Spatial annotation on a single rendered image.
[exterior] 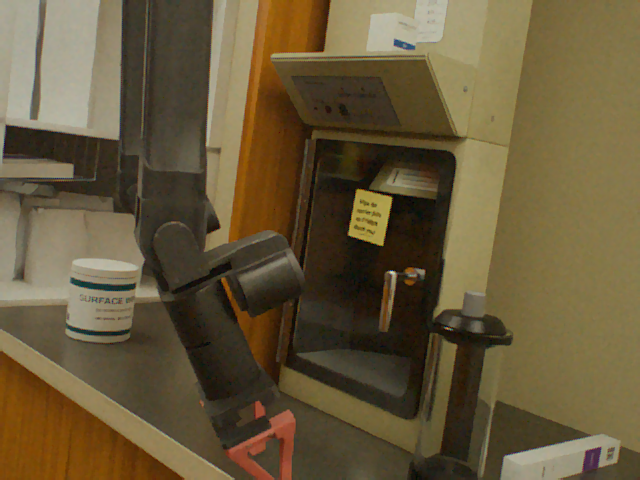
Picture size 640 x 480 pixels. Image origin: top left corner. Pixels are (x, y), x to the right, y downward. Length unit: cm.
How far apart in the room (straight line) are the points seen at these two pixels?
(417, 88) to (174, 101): 47
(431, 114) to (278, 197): 38
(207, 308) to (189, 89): 19
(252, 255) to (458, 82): 48
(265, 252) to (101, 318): 87
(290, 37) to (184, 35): 68
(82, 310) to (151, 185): 91
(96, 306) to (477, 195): 78
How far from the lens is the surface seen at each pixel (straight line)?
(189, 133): 67
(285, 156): 133
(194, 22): 68
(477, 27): 112
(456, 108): 107
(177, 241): 66
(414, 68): 104
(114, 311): 154
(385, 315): 109
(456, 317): 96
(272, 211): 133
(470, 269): 115
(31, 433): 157
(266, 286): 69
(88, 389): 129
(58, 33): 212
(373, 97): 112
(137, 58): 117
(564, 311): 149
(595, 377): 147
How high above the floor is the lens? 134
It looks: 6 degrees down
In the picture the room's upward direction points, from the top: 8 degrees clockwise
